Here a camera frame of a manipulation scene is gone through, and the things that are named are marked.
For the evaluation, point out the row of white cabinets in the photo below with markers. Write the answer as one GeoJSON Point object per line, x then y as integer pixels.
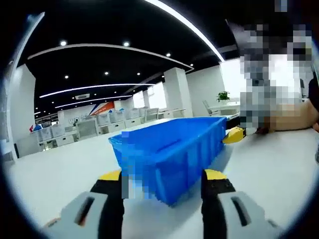
{"type": "Point", "coordinates": [87, 127]}

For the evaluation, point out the red and blue wall poster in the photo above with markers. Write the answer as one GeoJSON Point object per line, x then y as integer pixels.
{"type": "Point", "coordinates": [103, 108]}

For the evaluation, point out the ceiling air vent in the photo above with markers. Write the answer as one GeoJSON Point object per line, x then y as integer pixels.
{"type": "Point", "coordinates": [82, 96]}

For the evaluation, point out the white table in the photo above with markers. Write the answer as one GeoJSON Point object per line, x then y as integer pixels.
{"type": "Point", "coordinates": [62, 164]}

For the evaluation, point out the person's dark clothing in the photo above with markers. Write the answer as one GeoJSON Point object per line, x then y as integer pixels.
{"type": "Point", "coordinates": [314, 94]}

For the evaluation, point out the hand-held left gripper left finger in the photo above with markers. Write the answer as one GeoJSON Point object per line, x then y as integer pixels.
{"type": "Point", "coordinates": [82, 219]}

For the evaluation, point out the blue plastic box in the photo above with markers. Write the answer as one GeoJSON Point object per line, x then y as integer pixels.
{"type": "Point", "coordinates": [174, 149]}

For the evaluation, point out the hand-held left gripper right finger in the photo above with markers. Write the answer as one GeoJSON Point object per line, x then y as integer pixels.
{"type": "Point", "coordinates": [231, 219]}

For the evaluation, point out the green potted plant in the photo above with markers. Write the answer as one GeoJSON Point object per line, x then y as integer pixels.
{"type": "Point", "coordinates": [223, 95]}

